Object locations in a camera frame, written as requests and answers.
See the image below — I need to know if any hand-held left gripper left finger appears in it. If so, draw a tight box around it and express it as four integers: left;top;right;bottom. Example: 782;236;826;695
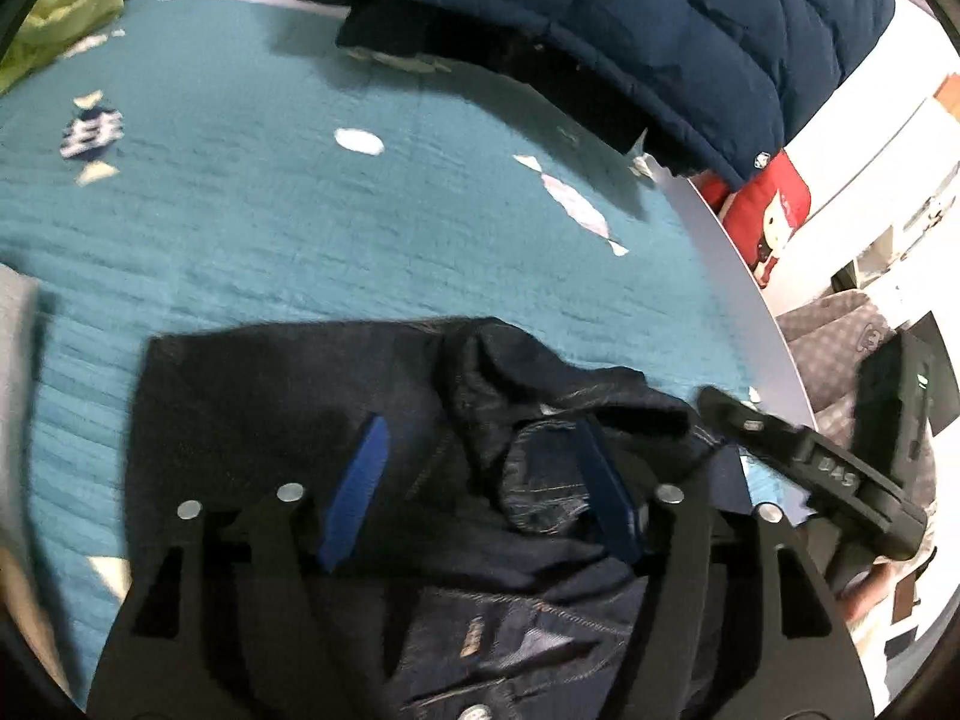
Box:
86;416;392;720

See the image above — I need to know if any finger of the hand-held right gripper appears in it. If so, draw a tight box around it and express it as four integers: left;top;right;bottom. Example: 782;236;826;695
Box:
697;386;818;466

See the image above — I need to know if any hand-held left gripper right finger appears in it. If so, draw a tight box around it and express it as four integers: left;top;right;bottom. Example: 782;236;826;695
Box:
576;418;875;720

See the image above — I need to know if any dark denim jacket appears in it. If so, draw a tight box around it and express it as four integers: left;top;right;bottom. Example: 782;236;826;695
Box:
124;315;751;720

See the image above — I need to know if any person's right hand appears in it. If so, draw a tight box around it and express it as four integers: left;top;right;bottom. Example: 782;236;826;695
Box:
836;561;902;625

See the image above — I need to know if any pink checked blanket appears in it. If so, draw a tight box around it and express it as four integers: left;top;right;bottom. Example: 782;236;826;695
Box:
776;289;938;481

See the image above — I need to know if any red cartoon cushion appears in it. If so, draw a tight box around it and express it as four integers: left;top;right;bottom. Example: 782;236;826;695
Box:
690;150;812;290

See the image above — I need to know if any teal candy print bedsheet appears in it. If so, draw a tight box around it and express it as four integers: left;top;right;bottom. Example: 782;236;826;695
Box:
0;0;815;706

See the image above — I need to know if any tan jacket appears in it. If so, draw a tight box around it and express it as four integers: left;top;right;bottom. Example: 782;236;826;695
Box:
0;262;53;691

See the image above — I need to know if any navy puffer jacket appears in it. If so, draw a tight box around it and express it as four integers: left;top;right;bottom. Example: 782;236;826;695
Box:
296;0;897;188

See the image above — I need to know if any green quilt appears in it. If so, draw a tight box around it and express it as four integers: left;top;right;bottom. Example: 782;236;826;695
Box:
0;0;125;95

